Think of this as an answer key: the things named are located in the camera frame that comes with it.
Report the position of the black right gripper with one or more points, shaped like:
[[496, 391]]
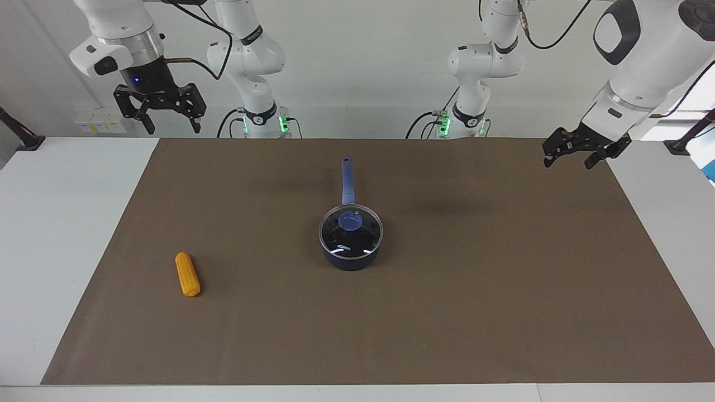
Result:
[[148, 78]]

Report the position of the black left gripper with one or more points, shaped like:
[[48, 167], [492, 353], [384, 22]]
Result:
[[597, 139]]

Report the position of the yellow corn cob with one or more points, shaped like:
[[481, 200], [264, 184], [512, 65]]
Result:
[[187, 273]]

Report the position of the glass lid with blue knob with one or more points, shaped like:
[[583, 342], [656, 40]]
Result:
[[363, 237]]

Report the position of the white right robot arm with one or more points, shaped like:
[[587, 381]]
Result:
[[254, 50]]

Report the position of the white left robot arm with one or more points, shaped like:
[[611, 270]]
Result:
[[480, 61]]

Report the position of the white power strip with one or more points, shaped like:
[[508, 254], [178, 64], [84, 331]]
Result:
[[100, 125]]

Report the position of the black clamp stand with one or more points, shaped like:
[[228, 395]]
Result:
[[678, 146], [25, 142]]

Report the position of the blue object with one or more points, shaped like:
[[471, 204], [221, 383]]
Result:
[[711, 170]]

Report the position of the brown table mat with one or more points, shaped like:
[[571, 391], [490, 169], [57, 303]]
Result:
[[447, 307]]

